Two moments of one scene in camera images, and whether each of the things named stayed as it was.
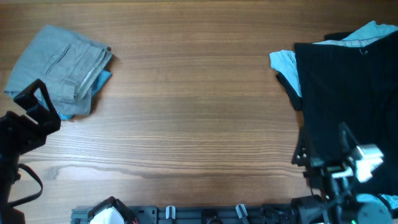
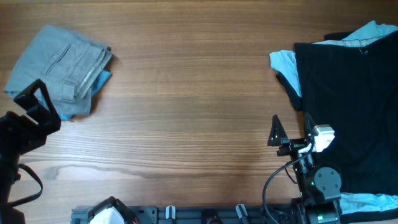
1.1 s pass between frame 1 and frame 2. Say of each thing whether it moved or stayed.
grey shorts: stayed
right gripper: moved
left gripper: stayed
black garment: stayed
